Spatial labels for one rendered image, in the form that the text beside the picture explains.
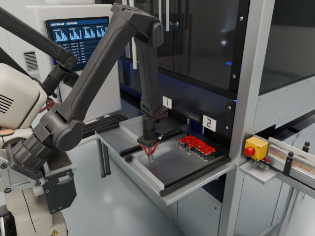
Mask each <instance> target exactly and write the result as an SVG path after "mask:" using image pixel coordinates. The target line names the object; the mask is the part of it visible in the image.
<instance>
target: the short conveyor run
mask: <svg viewBox="0 0 315 236"><path fill-rule="evenodd" d="M269 141H271V146H270V151H269V154H268V156H266V157H265V158H266V159H269V160H270V167H271V168H273V169H275V170H277V171H278V172H279V175H278V176H277V177H276V178H278V179H279V180H281V181H283V182H285V183H287V184H288V185H290V186H292V187H294V188H295V189H297V190H299V191H301V192H303V193H304V194H306V195H308V196H310V197H312V198H313V199H315V156H313V155H311V154H309V153H308V151H309V147H308V146H310V142H308V141H306V142H305V144H304V145H305V146H303V149H302V150H300V149H297V148H295V147H293V146H290V145H288V144H286V143H283V142H281V141H279V140H277V139H274V138H272V137H269Z"/></svg>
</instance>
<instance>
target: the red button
mask: <svg viewBox="0 0 315 236"><path fill-rule="evenodd" d="M244 152H245V155H246V156H248V157H252V156H253V155H254V154H255V151H254V149H253V148H252V147H247V148H245V150H244Z"/></svg>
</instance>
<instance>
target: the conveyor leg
mask: <svg viewBox="0 0 315 236"><path fill-rule="evenodd" d="M301 194H302V192H301V191H299V190H297V189H295V188H294V187H292V186H290V188H289V192H288V195H287V198H286V202H285V206H284V209H283V213H282V216H281V220H280V223H279V227H278V230H277V234H276V236H288V235H289V232H290V229H291V225H292V222H293V219H294V216H295V213H296V210H297V206H298V203H299V200H300V197H301Z"/></svg>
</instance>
